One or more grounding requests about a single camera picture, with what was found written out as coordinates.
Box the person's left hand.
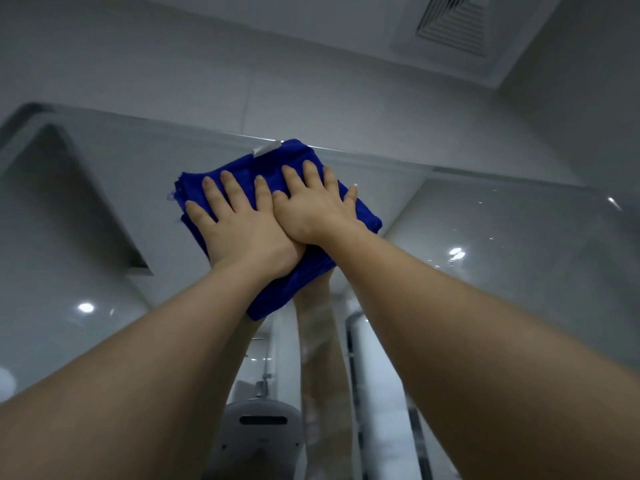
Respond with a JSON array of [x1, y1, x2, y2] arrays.
[[184, 170, 307, 281]]

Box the person's right hand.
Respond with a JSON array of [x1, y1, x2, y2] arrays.
[[271, 160, 368, 247]]

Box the blue microfibre cloth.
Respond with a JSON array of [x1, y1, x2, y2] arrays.
[[173, 139, 384, 322]]

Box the person's right forearm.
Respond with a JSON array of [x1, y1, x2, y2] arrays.
[[306, 222, 640, 480]]

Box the person's left forearm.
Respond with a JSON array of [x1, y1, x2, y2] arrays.
[[0, 256, 301, 480]]

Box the white ceiling air vent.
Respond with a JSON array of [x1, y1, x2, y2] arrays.
[[416, 0, 497, 58]]

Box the large wall mirror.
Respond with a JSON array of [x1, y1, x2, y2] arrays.
[[0, 102, 640, 480]]

